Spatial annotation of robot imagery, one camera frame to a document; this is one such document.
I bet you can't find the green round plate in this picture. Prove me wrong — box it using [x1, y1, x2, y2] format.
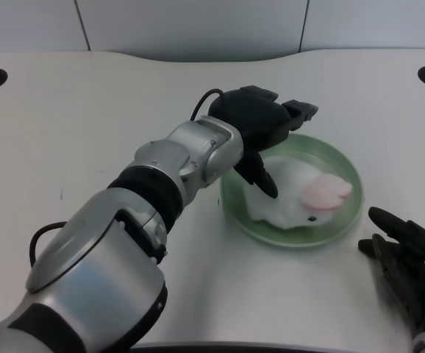
[219, 133, 364, 248]

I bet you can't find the white rabbit doll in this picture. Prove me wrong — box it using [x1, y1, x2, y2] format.
[244, 154, 354, 228]

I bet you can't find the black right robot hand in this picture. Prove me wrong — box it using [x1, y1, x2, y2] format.
[357, 207, 425, 334]

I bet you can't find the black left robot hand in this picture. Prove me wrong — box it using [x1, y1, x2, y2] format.
[207, 85, 319, 200]

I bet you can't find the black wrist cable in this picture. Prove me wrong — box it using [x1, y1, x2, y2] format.
[190, 88, 225, 121]

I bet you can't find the black forearm cable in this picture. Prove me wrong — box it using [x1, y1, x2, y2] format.
[29, 221, 68, 268]

